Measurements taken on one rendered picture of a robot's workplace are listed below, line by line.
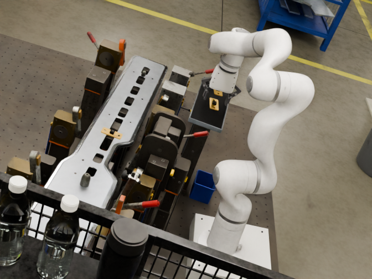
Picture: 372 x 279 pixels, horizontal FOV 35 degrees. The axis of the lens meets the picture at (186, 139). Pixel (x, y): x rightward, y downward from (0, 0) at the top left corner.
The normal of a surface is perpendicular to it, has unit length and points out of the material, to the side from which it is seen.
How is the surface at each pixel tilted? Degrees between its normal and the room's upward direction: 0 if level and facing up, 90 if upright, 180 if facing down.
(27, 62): 0
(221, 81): 92
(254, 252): 4
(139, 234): 0
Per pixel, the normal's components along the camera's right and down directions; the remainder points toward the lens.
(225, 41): -0.52, -0.08
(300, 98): 0.22, 0.60
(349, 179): 0.30, -0.78
